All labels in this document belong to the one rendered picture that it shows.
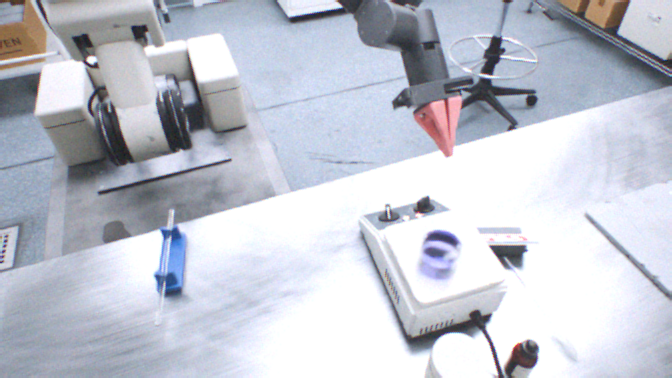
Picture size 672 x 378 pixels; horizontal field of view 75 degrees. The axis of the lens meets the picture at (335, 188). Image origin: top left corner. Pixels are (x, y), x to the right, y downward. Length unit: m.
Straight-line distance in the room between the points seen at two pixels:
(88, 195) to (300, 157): 0.88
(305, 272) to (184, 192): 0.78
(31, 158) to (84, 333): 1.76
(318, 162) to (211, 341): 1.39
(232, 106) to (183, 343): 0.99
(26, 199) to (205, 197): 1.02
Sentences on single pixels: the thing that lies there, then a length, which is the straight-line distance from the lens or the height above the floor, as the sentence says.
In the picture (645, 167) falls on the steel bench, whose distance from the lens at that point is 0.96.
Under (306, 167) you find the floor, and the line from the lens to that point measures 1.90.
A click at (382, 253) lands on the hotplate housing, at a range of 0.59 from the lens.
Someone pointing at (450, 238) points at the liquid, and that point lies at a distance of 0.53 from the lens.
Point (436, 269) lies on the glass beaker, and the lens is 0.52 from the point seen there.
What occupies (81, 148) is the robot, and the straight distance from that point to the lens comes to 1.54.
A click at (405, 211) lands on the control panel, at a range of 0.67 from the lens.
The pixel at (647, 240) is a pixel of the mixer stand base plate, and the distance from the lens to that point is 0.81.
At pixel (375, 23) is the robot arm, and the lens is 0.58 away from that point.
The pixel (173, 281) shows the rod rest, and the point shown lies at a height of 0.76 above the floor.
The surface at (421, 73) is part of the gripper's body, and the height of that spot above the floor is 0.98.
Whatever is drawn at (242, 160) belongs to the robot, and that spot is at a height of 0.36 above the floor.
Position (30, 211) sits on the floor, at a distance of 2.12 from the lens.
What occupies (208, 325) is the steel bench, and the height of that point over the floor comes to 0.75.
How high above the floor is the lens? 1.29
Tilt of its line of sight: 46 degrees down
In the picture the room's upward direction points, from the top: 1 degrees counter-clockwise
